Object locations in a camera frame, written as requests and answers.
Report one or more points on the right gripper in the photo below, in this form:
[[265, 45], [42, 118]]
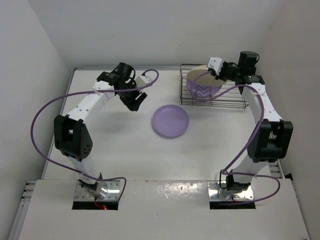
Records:
[[219, 77]]

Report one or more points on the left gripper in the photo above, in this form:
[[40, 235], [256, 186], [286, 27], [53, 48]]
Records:
[[132, 104]]

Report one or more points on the cream plate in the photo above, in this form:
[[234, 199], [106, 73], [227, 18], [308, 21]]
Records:
[[202, 76]]

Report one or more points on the purple plate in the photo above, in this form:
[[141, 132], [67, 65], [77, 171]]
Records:
[[201, 91], [170, 121]]

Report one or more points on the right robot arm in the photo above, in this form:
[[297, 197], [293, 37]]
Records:
[[236, 176]]

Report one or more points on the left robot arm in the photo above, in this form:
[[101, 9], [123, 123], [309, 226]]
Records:
[[71, 134]]

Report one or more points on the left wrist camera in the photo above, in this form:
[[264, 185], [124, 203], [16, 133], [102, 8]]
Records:
[[142, 80]]

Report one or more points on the wire dish rack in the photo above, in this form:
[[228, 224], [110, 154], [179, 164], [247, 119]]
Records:
[[230, 100]]

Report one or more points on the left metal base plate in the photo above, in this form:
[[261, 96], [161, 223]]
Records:
[[104, 191]]

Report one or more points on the metal base plate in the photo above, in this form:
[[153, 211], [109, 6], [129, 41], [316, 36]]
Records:
[[104, 191], [217, 192]]

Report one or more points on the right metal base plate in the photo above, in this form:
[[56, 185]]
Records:
[[217, 192]]

